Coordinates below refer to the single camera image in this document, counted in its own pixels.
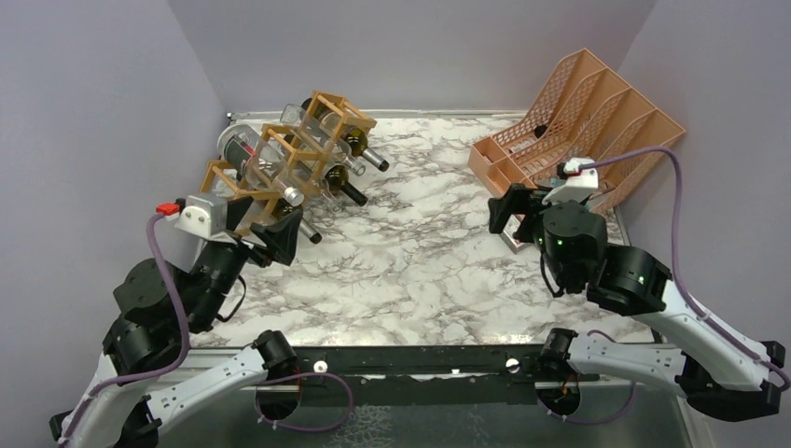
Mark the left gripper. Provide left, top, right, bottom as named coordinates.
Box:
left=187, top=195, right=304, bottom=330

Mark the dark green wine bottle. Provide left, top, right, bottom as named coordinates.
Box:
left=313, top=100, right=390, bottom=172
left=323, top=164, right=368, bottom=206
left=271, top=199, right=323, bottom=245

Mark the clear bottle silver cap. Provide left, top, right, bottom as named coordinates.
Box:
left=217, top=123, right=305, bottom=205

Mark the clear glass bottle small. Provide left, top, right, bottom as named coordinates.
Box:
left=280, top=104, right=366, bottom=175

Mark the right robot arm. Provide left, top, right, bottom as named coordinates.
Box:
left=488, top=184, right=785, bottom=422

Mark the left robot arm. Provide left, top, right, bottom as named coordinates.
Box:
left=49, top=193, right=302, bottom=447

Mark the wooden wine rack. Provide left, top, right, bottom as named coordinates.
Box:
left=200, top=91, right=390, bottom=234

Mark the small white box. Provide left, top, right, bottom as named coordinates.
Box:
left=500, top=215, right=532, bottom=254

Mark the orange plastic file organizer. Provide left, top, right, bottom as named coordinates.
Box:
left=468, top=49, right=686, bottom=196

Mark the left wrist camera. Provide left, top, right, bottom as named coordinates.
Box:
left=156, top=193, right=233, bottom=243

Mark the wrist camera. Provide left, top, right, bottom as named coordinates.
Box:
left=542, top=157, right=599, bottom=205
left=156, top=193, right=233, bottom=243

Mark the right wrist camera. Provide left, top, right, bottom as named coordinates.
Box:
left=542, top=157, right=599, bottom=205

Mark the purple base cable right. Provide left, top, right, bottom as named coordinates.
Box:
left=534, top=330, right=638, bottom=427

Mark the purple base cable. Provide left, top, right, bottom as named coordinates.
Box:
left=254, top=371, right=356, bottom=433
left=534, top=330, right=638, bottom=427

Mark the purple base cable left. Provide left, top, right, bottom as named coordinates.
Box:
left=254, top=371, right=356, bottom=433

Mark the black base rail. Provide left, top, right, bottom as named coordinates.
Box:
left=234, top=343, right=638, bottom=410

